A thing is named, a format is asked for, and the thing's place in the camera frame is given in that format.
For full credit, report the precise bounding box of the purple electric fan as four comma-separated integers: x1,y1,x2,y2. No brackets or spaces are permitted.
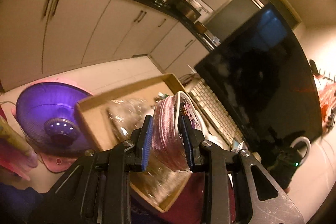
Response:
15,82,92,155

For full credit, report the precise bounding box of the black TCL monitor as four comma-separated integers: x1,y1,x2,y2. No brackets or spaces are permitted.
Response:
195,3,322,160

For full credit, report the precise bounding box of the crinkled clear plastic bag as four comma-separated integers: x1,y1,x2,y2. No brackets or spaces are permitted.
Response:
106,99,189,204

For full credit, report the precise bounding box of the beige computer keyboard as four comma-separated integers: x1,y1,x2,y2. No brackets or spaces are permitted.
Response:
186,78,244,150

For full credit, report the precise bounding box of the white ring light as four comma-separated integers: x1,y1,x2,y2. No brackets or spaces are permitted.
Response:
290,136,311,166

